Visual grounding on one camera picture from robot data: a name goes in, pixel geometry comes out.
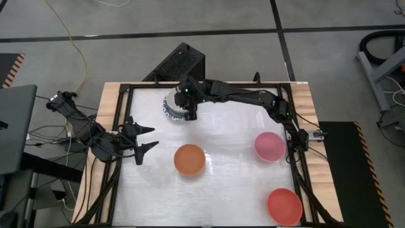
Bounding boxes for blue patterned white plate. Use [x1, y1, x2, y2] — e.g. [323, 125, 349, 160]
[163, 94, 190, 122]

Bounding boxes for pink bowl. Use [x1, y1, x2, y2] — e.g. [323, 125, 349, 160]
[254, 132, 287, 163]

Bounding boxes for grey metal stand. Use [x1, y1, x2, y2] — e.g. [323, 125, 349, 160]
[356, 46, 405, 112]

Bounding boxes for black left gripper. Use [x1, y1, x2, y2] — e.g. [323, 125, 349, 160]
[118, 116, 160, 166]

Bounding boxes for black hose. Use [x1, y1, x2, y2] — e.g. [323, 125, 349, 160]
[359, 30, 405, 66]

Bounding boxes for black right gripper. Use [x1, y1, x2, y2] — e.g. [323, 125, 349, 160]
[175, 75, 207, 122]

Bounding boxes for black mat with striped edge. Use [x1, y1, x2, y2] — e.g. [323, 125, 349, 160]
[318, 121, 395, 228]
[0, 53, 26, 89]

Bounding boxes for yellow cable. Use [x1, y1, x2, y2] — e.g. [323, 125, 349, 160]
[44, 0, 88, 96]

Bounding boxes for black metal table frame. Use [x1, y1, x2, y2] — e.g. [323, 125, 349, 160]
[75, 80, 336, 228]

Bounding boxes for red bowl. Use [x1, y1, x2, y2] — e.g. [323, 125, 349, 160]
[266, 187, 303, 226]

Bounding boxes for orange bowl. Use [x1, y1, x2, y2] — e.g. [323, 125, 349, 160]
[173, 144, 206, 177]

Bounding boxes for black computer tower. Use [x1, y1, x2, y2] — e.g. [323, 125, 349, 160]
[142, 42, 206, 82]

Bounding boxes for white cable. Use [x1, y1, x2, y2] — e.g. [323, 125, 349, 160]
[93, 0, 132, 8]

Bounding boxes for silver metal bracket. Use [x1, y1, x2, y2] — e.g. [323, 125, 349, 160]
[309, 129, 328, 141]

